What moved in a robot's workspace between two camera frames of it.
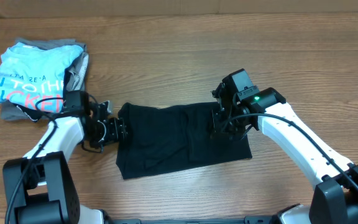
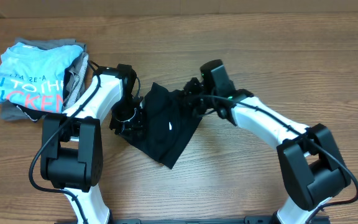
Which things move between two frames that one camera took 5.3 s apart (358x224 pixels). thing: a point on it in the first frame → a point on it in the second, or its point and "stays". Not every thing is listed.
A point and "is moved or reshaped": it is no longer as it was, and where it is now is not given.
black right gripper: [220, 130] → [187, 97]
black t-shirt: [173, 136] is moved or reshaped
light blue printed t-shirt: [32, 78] stays
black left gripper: [117, 133] → [137, 126]
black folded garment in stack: [33, 114] stays
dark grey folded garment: [9, 110] stays
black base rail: [271, 219] stays
